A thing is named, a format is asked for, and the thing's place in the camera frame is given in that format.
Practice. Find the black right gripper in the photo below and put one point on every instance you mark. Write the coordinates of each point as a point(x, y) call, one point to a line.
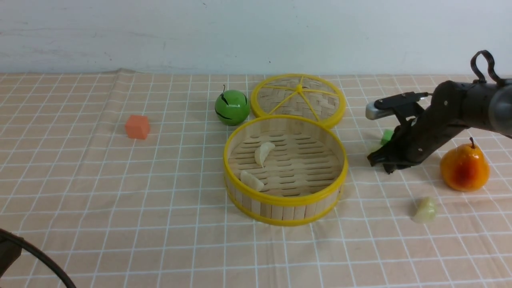
point(416, 141)

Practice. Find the pale green dumpling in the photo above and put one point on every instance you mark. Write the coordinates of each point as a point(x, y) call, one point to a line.
point(426, 211)

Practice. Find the white dumpling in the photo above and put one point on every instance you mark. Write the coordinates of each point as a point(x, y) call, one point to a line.
point(262, 152)

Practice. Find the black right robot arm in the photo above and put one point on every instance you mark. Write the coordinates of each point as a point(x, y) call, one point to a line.
point(454, 107)

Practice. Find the bamboo steamer lid yellow rim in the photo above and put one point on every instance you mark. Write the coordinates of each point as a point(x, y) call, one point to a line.
point(301, 95)

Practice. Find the bamboo steamer tray yellow rim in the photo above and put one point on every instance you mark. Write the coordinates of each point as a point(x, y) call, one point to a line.
point(303, 175)

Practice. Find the green foam cube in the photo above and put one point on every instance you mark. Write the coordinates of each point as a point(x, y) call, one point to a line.
point(386, 136)

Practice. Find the orange yellow toy pear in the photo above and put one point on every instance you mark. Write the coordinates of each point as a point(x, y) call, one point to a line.
point(465, 168)

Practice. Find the green toy apple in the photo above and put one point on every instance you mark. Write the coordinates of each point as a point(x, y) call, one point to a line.
point(232, 107)

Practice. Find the orange foam cube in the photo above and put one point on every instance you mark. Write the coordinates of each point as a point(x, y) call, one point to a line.
point(137, 127)

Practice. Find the checkered beige tablecloth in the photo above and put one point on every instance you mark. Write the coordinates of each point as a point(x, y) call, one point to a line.
point(116, 212)

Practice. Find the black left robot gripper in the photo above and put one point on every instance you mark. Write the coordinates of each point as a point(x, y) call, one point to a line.
point(9, 253)

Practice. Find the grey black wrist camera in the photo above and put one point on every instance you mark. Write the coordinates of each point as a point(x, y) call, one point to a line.
point(403, 106)

